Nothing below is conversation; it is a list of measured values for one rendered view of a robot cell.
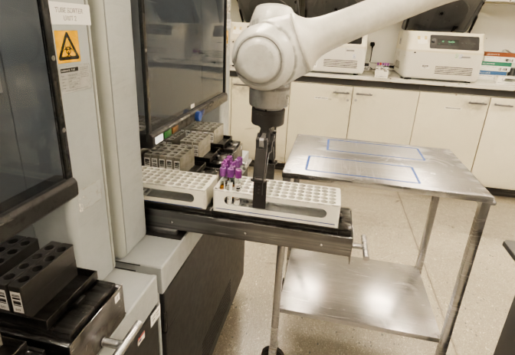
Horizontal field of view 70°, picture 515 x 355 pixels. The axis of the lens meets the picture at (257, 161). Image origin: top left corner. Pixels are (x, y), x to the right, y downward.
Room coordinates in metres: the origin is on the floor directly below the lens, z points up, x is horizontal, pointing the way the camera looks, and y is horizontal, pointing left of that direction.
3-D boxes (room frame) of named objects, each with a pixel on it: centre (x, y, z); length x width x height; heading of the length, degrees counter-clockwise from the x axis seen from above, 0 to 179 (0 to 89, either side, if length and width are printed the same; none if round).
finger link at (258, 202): (0.76, -0.01, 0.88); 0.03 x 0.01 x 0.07; 79
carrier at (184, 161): (1.01, 0.22, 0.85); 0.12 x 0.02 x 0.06; 170
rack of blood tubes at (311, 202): (0.80, -0.05, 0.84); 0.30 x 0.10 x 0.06; 79
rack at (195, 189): (0.86, 0.26, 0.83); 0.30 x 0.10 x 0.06; 79
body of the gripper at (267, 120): (0.81, -0.02, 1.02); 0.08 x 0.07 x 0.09; 169
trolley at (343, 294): (1.21, -0.42, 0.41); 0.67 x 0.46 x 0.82; 79
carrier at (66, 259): (0.46, 0.32, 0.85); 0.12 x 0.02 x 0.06; 169
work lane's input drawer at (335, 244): (0.83, 0.08, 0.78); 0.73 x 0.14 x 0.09; 79
